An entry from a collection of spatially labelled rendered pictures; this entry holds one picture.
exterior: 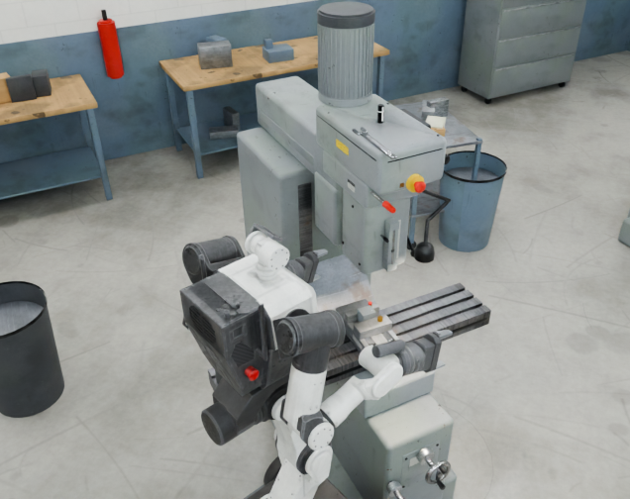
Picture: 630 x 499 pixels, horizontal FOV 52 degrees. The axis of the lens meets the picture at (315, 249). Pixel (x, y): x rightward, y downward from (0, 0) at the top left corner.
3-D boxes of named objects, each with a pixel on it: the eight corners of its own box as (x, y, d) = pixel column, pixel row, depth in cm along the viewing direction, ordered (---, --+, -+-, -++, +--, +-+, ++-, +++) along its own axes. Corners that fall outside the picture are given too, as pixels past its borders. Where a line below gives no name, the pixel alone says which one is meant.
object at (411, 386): (434, 391, 277) (437, 370, 270) (363, 420, 264) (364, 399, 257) (373, 322, 314) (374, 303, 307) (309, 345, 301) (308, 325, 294)
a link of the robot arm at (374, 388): (406, 375, 178) (371, 409, 174) (385, 359, 185) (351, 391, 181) (400, 360, 174) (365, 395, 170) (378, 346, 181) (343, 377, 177)
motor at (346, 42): (381, 101, 238) (386, 11, 220) (334, 111, 231) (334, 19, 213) (355, 84, 253) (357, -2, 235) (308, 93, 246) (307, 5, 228)
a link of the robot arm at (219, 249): (200, 294, 184) (209, 252, 178) (181, 278, 188) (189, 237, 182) (231, 285, 192) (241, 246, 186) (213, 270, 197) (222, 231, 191)
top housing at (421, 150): (445, 181, 221) (450, 137, 211) (378, 199, 211) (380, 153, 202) (373, 130, 256) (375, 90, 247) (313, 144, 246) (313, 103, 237)
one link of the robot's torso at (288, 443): (310, 485, 217) (263, 420, 184) (277, 452, 228) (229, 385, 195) (342, 451, 222) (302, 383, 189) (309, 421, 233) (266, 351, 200)
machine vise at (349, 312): (405, 360, 264) (407, 340, 258) (372, 371, 259) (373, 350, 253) (365, 310, 290) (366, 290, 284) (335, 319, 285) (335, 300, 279)
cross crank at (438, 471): (455, 484, 257) (459, 465, 250) (430, 496, 253) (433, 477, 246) (432, 454, 269) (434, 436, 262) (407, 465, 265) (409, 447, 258)
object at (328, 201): (387, 233, 266) (390, 176, 252) (335, 249, 257) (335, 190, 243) (365, 211, 280) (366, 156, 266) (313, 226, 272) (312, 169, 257)
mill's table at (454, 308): (489, 324, 293) (491, 310, 289) (229, 423, 249) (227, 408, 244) (458, 295, 311) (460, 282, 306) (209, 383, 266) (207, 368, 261)
